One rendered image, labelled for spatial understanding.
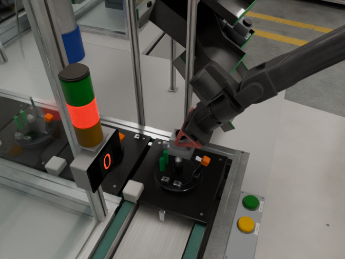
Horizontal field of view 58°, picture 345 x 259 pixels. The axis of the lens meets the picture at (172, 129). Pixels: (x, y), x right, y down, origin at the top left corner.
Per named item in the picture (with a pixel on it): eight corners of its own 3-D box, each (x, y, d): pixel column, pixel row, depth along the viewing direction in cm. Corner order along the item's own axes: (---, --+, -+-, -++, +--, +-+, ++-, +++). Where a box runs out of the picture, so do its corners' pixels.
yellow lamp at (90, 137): (108, 133, 62) (104, 114, 59) (95, 150, 59) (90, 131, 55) (86, 127, 64) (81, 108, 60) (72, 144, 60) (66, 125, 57)
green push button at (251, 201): (259, 201, 87) (260, 197, 85) (256, 213, 84) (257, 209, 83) (244, 197, 88) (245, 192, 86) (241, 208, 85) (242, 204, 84)
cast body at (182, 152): (194, 148, 85) (195, 129, 80) (190, 160, 82) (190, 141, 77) (166, 141, 87) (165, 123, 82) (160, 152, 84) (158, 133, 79)
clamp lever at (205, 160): (199, 172, 88) (211, 158, 83) (197, 178, 87) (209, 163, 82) (189, 166, 88) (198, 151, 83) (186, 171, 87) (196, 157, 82)
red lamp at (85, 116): (104, 114, 59) (100, 93, 55) (90, 131, 55) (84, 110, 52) (81, 108, 60) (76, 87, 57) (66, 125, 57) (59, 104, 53)
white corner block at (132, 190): (145, 191, 89) (144, 183, 87) (137, 204, 86) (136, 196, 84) (130, 187, 91) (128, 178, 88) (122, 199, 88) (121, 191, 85)
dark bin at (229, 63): (243, 59, 96) (256, 41, 90) (226, 80, 88) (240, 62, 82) (171, 3, 97) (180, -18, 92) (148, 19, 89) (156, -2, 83)
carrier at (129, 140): (152, 140, 104) (150, 111, 95) (118, 198, 88) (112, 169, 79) (89, 123, 110) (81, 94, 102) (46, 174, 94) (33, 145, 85)
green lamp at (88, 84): (100, 92, 55) (95, 69, 52) (84, 110, 52) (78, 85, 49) (75, 87, 57) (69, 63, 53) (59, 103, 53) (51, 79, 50)
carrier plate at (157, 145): (227, 161, 98) (228, 156, 96) (206, 227, 81) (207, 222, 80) (156, 141, 104) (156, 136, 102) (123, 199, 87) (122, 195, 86)
